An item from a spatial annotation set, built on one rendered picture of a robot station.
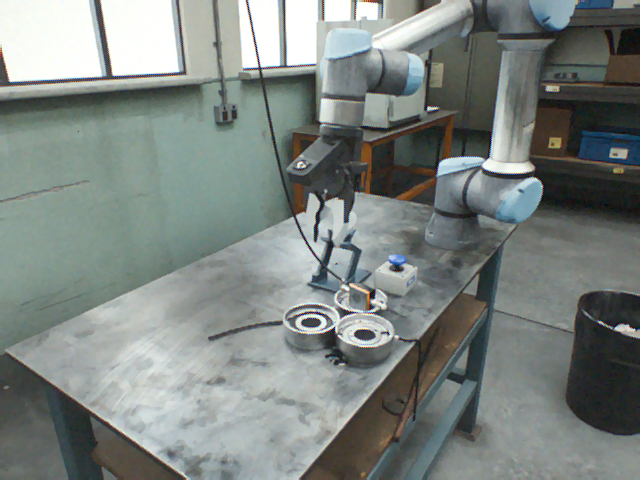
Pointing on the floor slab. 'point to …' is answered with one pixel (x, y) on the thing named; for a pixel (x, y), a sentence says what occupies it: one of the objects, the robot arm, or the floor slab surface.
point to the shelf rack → (592, 90)
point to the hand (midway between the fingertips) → (323, 239)
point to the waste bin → (606, 362)
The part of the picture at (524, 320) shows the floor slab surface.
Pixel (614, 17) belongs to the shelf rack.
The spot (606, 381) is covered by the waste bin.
